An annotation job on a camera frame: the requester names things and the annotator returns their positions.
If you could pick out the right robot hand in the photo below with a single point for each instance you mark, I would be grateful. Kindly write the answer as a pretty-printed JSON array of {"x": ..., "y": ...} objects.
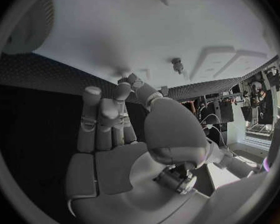
[{"x": 112, "y": 171}]

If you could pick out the white task board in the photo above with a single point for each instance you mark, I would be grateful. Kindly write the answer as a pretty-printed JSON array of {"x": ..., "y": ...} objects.
[{"x": 107, "y": 22}]

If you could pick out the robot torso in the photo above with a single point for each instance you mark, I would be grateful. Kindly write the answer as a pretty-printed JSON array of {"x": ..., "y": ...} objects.
[{"x": 25, "y": 29}]

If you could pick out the workshop rack with equipment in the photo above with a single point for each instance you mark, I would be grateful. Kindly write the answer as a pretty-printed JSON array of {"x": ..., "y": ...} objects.
[{"x": 268, "y": 97}]

